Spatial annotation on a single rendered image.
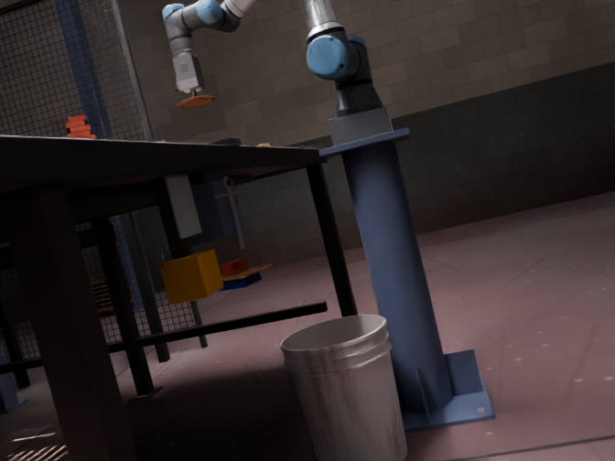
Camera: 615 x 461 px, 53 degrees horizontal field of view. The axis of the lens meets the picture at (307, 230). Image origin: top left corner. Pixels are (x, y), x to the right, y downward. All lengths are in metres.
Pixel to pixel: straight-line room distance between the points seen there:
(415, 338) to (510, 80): 4.97
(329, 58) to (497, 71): 4.96
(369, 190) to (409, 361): 0.54
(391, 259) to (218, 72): 5.25
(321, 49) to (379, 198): 0.47
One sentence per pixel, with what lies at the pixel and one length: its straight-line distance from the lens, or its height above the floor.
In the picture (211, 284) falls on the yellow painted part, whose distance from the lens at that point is 1.16.
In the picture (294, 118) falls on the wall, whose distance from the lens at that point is 6.66.
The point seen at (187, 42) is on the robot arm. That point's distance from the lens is 2.07.
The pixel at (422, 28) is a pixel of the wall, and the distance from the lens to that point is 6.67.
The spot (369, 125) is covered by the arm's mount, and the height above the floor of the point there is 0.90.
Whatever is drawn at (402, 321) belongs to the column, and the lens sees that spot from 1.91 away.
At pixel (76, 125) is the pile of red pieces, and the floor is 1.25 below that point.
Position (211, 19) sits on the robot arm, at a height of 1.35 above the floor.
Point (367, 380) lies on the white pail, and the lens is 1.62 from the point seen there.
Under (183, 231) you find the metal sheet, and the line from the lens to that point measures 1.15.
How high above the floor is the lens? 0.77
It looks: 4 degrees down
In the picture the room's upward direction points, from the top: 14 degrees counter-clockwise
